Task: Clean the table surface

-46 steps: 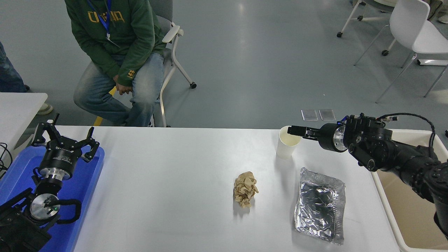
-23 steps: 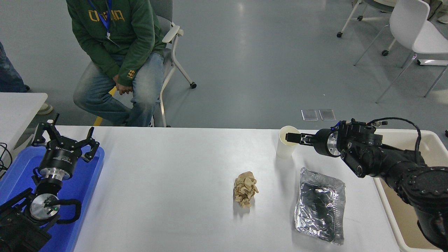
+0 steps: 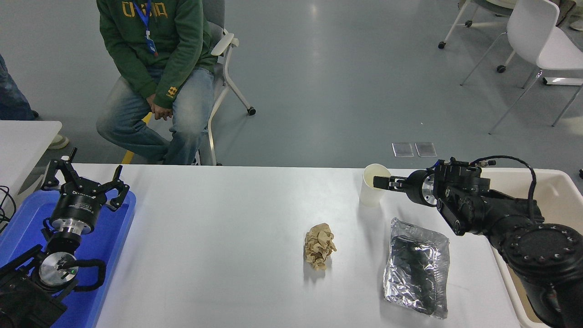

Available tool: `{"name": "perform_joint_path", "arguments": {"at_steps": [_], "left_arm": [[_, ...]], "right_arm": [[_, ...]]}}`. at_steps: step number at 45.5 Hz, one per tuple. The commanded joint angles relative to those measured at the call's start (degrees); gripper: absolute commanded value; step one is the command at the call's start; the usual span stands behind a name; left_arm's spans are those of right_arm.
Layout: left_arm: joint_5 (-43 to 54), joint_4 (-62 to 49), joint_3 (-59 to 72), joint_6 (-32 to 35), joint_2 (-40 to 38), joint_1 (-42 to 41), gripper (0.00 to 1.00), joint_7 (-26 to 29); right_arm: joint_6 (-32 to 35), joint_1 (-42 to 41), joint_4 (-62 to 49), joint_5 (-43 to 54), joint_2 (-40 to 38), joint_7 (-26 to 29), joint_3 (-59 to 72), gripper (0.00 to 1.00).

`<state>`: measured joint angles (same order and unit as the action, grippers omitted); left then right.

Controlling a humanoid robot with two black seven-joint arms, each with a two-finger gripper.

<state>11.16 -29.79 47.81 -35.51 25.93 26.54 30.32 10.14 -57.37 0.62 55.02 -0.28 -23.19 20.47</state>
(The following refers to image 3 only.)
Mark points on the white paper cup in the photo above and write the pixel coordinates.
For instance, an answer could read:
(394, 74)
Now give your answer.
(370, 193)

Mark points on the large pale plastic bin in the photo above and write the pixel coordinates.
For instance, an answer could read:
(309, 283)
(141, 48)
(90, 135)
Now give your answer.
(555, 191)

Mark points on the crumpled tan paper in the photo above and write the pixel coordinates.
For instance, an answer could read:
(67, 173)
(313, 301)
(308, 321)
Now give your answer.
(319, 246)

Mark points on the seated person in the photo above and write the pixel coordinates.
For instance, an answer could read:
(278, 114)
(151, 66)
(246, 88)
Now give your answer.
(155, 45)

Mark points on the white-framed chair on casters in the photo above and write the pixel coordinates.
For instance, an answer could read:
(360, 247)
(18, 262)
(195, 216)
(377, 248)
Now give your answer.
(496, 2)

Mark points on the blue plastic tray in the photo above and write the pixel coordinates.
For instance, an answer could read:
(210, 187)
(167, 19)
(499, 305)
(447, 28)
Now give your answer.
(109, 246)

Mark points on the white plastic chair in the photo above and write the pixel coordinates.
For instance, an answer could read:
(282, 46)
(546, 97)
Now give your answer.
(533, 27)

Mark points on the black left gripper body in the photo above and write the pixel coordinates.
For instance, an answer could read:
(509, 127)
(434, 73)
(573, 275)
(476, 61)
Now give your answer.
(78, 205)

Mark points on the seated person's right hand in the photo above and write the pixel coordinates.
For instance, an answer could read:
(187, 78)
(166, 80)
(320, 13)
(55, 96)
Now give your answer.
(150, 100)

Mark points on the silver foil tray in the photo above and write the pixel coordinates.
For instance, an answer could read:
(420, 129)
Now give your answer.
(416, 269)

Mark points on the seated person's left hand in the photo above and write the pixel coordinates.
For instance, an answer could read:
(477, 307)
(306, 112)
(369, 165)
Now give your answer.
(162, 112)

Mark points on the gray chair with white armrest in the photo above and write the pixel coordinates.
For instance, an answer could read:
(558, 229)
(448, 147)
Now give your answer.
(223, 45)

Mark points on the white side table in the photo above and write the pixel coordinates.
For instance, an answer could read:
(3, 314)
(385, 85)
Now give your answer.
(23, 141)

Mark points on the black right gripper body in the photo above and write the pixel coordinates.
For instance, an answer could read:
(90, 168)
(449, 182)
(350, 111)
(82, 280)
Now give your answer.
(415, 187)

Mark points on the clear floor plate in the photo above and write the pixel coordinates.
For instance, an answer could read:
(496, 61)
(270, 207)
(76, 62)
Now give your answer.
(403, 150)
(426, 149)

